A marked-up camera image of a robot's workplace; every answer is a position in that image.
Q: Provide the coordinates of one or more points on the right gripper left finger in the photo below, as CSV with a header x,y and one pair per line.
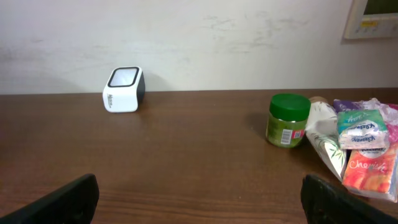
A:
x,y
73,203

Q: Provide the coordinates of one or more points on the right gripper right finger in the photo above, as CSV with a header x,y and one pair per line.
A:
x,y
323,203

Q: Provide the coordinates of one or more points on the orange tissue pack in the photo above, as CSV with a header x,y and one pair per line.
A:
x,y
372,171

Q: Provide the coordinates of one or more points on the white green tube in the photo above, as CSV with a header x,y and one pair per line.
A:
x,y
321,131

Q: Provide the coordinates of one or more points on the small teal tissue pack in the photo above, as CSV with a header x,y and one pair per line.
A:
x,y
362,129

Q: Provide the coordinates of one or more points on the green lid jar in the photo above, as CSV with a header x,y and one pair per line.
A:
x,y
288,115

